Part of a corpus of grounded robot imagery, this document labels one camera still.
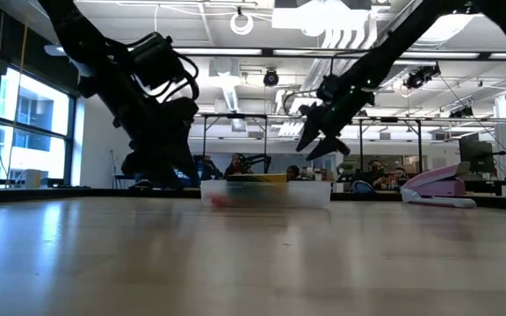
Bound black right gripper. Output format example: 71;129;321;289
295;89;377;162

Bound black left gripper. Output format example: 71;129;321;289
118;96;201;189

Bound green crayon box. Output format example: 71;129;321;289
225;173;289;207

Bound clear plastic container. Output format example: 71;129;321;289
199;179;332;210

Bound round black ceiling fixture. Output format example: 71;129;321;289
262;68;281;88

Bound pink stapler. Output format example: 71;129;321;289
400;161;478;209

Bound black computer monitor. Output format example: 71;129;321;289
458;133;496;175

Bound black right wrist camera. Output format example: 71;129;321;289
315;73;341;105

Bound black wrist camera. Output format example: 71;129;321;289
128;32;189;92
315;73;341;105

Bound silver ceiling air duct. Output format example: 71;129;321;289
299;25;438;91

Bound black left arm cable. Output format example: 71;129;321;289
145;51;201;104

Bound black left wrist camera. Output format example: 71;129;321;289
128;32;189;92

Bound black overhead rig camera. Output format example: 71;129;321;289
403;63;442;90

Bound white coiled ceiling cable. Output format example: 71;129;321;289
229;11;255;37

